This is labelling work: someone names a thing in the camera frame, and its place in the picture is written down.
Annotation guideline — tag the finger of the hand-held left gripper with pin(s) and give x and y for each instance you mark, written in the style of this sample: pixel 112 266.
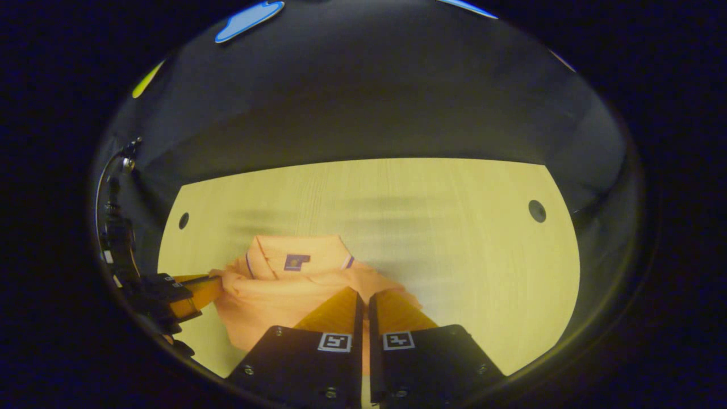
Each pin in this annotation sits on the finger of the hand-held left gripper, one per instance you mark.
pixel 190 278
pixel 196 295

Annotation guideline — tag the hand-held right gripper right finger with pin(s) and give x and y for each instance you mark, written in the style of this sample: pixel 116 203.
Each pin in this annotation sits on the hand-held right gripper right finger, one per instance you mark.
pixel 420 363

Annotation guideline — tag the orange T-shirt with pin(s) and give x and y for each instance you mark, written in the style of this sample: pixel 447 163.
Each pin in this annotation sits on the orange T-shirt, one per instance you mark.
pixel 272 295

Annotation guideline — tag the black backdrop cloth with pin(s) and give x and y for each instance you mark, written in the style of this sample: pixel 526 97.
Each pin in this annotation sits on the black backdrop cloth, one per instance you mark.
pixel 369 96

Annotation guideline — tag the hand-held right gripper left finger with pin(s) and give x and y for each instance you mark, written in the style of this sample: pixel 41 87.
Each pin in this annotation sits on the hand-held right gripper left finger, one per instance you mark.
pixel 318 369

